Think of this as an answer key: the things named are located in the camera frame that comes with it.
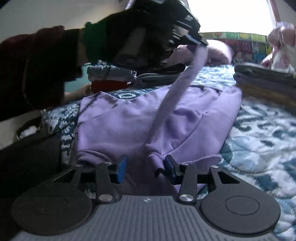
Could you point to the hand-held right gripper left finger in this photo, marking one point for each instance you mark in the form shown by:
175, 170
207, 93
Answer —
122, 169

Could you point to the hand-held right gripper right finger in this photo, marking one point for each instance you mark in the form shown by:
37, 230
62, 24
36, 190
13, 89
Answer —
170, 169

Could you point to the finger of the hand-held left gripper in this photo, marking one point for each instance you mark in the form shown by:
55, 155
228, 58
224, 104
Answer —
193, 39

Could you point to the lavender sweatshirt with black trim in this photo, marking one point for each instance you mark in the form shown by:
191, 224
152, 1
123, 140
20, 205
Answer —
115, 120

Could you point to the person's left forearm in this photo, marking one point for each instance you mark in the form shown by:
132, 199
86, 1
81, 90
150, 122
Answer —
39, 69

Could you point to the dark grey folded clothes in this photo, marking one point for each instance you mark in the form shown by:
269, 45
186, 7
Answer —
159, 75

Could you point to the stack of folded clothes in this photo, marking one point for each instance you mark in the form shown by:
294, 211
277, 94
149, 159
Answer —
266, 81

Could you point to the person's left hand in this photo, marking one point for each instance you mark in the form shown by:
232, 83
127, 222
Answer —
101, 39

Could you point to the pink pillow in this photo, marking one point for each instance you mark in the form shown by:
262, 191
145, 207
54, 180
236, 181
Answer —
219, 53

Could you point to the colourful patchwork play mat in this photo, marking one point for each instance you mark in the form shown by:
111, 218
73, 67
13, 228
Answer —
245, 44

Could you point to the blue grey folded cloth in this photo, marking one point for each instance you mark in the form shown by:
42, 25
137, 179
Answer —
108, 71

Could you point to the red folded cloth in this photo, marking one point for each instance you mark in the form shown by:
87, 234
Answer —
108, 86

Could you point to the pink white stuffed toy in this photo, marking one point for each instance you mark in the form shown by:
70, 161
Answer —
282, 46

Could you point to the blue white patterned quilt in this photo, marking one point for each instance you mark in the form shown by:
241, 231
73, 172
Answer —
254, 139

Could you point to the teal cloth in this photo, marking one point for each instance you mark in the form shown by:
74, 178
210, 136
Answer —
75, 80

